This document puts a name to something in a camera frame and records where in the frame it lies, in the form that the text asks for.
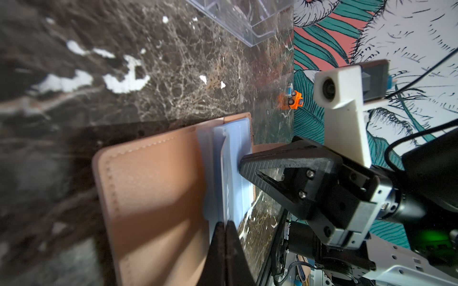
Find clear plastic organizer box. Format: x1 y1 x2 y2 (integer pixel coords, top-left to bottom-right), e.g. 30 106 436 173
188 0 293 47

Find small orange toy car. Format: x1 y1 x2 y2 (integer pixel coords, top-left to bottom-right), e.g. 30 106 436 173
277 83 304 110

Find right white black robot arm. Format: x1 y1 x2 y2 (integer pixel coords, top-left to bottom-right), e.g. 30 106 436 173
239 130 458 286

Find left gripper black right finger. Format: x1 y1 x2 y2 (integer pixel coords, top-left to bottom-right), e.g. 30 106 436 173
225 220 256 286

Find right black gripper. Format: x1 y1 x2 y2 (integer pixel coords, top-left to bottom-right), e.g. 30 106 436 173
239 137 426 250

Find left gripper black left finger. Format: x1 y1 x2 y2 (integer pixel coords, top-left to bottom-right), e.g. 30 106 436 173
197 222 225 286

